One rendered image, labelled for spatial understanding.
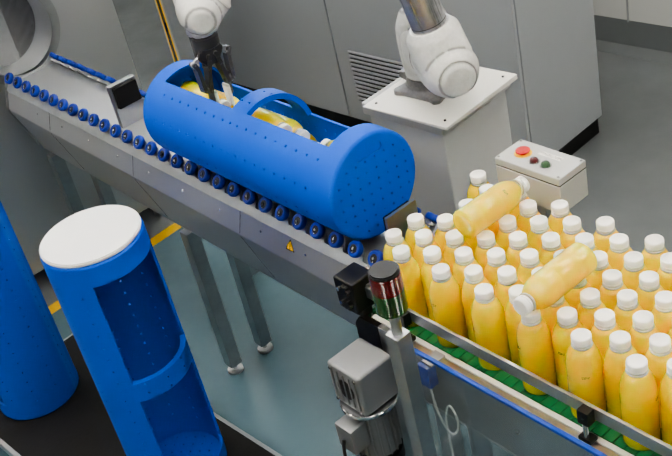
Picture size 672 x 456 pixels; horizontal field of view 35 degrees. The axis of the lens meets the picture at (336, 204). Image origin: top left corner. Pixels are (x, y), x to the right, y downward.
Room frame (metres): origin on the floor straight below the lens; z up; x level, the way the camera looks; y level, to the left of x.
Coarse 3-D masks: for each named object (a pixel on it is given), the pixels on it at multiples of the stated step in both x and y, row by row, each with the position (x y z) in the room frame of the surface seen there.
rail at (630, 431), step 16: (368, 288) 1.96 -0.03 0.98; (416, 320) 1.83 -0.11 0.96; (432, 320) 1.79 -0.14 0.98; (448, 336) 1.75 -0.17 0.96; (480, 352) 1.67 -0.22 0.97; (512, 368) 1.59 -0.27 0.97; (544, 384) 1.53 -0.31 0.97; (560, 400) 1.49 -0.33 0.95; (576, 400) 1.46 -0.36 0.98; (608, 416) 1.40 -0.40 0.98; (624, 432) 1.37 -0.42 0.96; (640, 432) 1.34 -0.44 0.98; (656, 448) 1.31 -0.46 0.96
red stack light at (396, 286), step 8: (400, 272) 1.63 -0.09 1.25; (392, 280) 1.61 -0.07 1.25; (400, 280) 1.62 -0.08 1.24; (376, 288) 1.61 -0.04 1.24; (384, 288) 1.60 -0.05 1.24; (392, 288) 1.60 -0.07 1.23; (400, 288) 1.61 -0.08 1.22; (376, 296) 1.61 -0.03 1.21; (384, 296) 1.60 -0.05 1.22; (392, 296) 1.60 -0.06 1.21
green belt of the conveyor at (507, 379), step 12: (372, 312) 1.98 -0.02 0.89; (420, 336) 1.85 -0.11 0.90; (432, 336) 1.84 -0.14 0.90; (444, 348) 1.79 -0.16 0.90; (456, 348) 1.78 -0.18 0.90; (468, 360) 1.73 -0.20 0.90; (492, 372) 1.68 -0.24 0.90; (504, 372) 1.67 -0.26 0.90; (504, 384) 1.63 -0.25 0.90; (516, 384) 1.62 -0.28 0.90; (528, 396) 1.58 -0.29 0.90; (540, 396) 1.57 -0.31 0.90; (552, 408) 1.53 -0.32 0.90; (564, 408) 1.52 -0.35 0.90; (576, 420) 1.48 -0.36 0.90; (600, 432) 1.44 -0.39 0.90; (612, 432) 1.43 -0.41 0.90; (624, 444) 1.40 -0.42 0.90
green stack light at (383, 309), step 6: (372, 294) 1.63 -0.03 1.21; (402, 294) 1.61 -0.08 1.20; (378, 300) 1.61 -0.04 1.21; (384, 300) 1.61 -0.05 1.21; (390, 300) 1.60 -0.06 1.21; (396, 300) 1.61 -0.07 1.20; (402, 300) 1.61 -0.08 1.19; (378, 306) 1.62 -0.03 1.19; (384, 306) 1.61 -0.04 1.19; (390, 306) 1.60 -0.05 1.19; (396, 306) 1.60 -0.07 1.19; (402, 306) 1.61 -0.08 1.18; (378, 312) 1.62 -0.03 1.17; (384, 312) 1.61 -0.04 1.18; (390, 312) 1.60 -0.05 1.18; (396, 312) 1.60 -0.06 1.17; (402, 312) 1.61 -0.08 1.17; (384, 318) 1.61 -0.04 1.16; (390, 318) 1.60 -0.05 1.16
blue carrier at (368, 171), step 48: (192, 96) 2.72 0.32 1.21; (240, 96) 2.92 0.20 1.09; (288, 96) 2.59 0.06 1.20; (192, 144) 2.64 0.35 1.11; (240, 144) 2.46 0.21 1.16; (288, 144) 2.33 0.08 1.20; (336, 144) 2.22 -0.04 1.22; (384, 144) 2.24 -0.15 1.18; (288, 192) 2.28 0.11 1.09; (336, 192) 2.15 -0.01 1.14; (384, 192) 2.23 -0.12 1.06
